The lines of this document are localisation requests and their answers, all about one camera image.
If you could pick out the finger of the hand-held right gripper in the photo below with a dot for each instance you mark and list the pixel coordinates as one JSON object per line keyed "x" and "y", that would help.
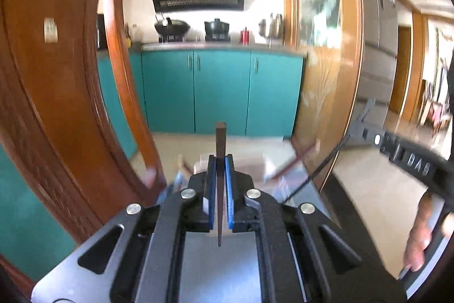
{"x": 372, "y": 136}

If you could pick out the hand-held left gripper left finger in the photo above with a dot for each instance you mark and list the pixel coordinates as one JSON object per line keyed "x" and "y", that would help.
{"x": 211, "y": 193}

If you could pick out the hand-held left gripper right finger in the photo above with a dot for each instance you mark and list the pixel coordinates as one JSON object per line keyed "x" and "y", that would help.
{"x": 230, "y": 193}

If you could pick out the dark brown chopstick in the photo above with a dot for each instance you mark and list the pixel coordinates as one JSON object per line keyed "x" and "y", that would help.
{"x": 220, "y": 154}

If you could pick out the long red-brown chopstick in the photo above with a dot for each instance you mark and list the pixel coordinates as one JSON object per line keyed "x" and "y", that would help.
{"x": 294, "y": 161}

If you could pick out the person's right hand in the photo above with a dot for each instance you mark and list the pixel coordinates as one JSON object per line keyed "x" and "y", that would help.
{"x": 418, "y": 235}

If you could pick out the distant wooden furniture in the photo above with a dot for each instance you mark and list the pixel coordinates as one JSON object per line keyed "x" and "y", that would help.
{"x": 434, "y": 115}

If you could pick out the silver refrigerator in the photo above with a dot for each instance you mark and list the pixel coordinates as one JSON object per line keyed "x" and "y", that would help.
{"x": 377, "y": 40}

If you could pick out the teal kitchen cabinet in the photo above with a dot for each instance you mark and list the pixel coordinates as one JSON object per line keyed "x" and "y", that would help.
{"x": 220, "y": 93}

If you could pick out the wooden framed glass door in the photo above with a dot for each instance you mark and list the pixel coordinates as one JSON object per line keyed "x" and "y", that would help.
{"x": 319, "y": 40}

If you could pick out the grey kitchen countertop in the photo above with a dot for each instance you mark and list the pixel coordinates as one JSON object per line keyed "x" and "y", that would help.
{"x": 220, "y": 46}

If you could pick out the steel kettle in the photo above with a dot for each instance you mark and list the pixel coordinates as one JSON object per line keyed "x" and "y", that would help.
{"x": 273, "y": 27}

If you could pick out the gas stove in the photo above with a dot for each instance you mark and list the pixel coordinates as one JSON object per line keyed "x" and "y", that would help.
{"x": 195, "y": 38}

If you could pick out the red canister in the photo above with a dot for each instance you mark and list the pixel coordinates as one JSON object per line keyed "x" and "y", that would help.
{"x": 244, "y": 35}

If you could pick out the black cooking pot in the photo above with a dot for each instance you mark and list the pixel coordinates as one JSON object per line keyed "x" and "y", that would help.
{"x": 217, "y": 29}

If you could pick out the black wok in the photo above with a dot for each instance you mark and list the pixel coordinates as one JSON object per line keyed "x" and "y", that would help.
{"x": 172, "y": 28}

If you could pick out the carved wooden chair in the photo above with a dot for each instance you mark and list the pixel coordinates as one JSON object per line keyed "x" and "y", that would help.
{"x": 53, "y": 111}

